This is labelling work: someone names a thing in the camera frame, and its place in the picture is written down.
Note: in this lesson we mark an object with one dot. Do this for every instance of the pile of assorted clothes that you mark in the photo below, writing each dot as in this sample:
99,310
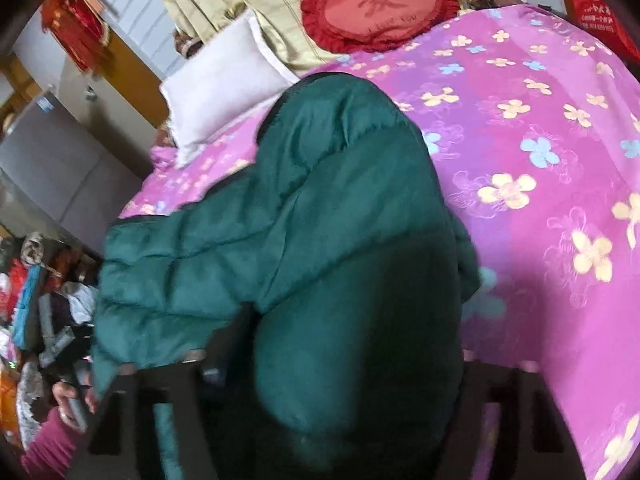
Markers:
35,320

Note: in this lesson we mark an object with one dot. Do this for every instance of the grey refrigerator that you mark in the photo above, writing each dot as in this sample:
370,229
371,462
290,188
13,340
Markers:
60,170

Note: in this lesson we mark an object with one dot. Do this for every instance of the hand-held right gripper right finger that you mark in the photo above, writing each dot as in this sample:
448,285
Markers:
475,390

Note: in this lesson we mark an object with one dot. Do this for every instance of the white pillow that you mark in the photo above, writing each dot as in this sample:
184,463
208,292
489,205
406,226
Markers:
220,85

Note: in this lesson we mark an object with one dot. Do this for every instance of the yellow wooden door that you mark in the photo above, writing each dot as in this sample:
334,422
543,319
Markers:
130,70

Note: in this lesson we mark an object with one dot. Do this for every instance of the red heart-shaped cushion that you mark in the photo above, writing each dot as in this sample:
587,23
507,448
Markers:
380,10

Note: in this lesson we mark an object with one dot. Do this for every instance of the person's left hand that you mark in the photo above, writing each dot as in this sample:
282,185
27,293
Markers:
61,397

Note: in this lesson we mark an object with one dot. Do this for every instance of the red hanging knot decoration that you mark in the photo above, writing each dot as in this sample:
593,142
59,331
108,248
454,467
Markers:
75,22

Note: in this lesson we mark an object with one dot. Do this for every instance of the red printed bag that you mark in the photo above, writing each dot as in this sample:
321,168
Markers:
600,15

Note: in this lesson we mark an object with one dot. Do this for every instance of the person's left forearm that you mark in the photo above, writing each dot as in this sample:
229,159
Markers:
50,450

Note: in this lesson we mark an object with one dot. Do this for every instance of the pink floral bed sheet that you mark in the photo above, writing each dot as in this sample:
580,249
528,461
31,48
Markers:
525,160

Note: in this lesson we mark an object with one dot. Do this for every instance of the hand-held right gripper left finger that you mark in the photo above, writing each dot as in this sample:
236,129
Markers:
225,360

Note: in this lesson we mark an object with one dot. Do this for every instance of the dark green puffer jacket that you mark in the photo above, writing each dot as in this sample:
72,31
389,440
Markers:
325,220

